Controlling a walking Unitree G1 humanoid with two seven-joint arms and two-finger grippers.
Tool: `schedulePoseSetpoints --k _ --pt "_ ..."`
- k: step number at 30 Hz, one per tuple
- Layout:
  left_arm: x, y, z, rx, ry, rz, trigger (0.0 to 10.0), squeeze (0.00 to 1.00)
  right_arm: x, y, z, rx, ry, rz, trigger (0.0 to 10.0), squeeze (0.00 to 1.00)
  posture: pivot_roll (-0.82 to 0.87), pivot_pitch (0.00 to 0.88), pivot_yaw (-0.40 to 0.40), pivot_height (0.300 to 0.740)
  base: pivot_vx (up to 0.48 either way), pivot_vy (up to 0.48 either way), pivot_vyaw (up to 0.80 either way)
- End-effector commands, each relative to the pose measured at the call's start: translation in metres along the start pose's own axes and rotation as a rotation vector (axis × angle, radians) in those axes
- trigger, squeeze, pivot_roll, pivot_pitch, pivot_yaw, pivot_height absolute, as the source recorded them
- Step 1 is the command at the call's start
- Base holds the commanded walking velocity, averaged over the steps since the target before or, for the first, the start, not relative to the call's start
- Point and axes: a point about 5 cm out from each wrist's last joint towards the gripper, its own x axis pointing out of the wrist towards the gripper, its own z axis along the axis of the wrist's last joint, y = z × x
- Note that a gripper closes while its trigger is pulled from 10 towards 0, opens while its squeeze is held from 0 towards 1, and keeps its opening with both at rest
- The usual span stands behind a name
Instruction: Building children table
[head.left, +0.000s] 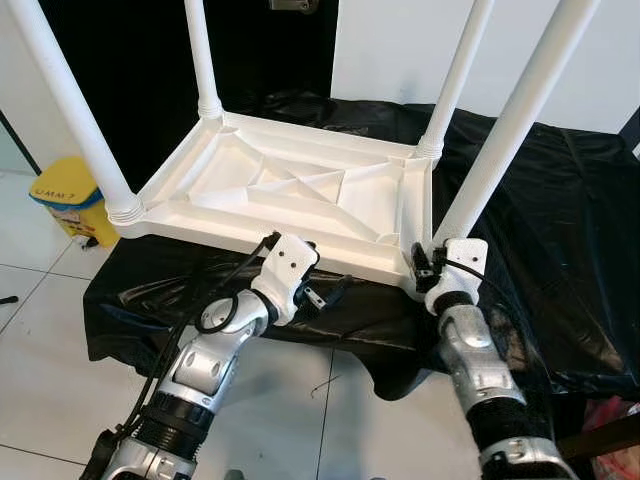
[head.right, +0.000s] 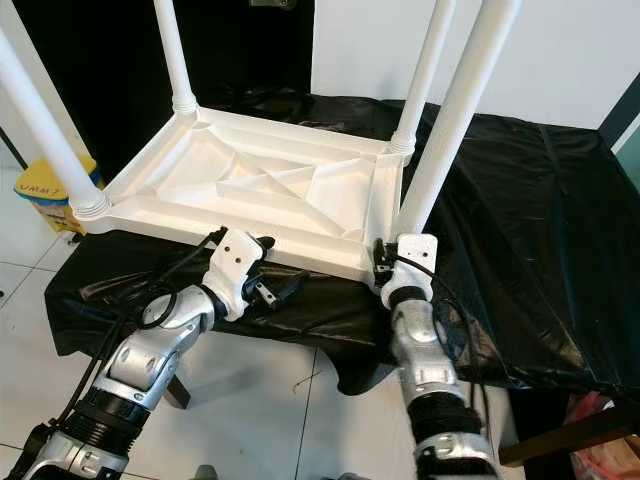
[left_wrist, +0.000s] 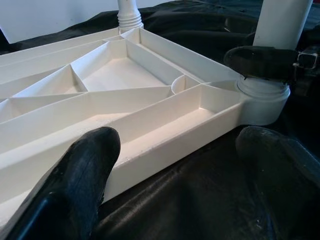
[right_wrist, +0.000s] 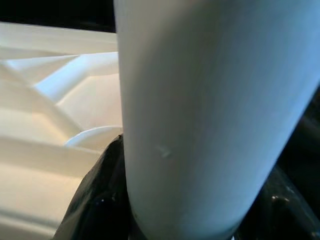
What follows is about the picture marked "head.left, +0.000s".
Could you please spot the white plastic table top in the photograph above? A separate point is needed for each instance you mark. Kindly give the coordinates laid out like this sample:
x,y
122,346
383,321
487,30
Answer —
x,y
230,190

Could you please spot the white plastic table leg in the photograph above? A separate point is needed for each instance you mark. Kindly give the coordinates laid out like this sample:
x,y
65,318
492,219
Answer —
x,y
520,115
202,50
75,105
458,70

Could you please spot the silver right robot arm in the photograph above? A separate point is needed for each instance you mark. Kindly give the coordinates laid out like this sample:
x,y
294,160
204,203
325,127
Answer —
x,y
480,365

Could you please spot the black plastic table cover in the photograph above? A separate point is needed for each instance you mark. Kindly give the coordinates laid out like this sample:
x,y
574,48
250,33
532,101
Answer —
x,y
560,260

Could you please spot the black backdrop sheet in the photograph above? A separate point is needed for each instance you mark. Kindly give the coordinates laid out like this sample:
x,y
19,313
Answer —
x,y
270,50

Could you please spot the pink plastic bag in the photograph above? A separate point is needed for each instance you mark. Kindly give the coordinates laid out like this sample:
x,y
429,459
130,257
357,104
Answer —
x,y
615,445

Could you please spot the yellow bin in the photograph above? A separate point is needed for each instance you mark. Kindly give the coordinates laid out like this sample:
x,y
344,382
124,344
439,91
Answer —
x,y
60,195

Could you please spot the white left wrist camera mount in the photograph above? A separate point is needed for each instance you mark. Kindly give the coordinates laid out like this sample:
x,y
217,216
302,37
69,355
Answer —
x,y
285,260

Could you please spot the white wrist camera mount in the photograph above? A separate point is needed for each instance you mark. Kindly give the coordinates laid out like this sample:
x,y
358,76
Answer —
x,y
465,255
285,260

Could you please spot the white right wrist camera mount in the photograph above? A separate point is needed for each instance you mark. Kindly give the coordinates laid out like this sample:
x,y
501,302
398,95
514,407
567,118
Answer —
x,y
465,255

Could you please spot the dark door frame strip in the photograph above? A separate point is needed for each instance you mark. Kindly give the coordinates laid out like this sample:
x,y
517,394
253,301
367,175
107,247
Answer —
x,y
630,130

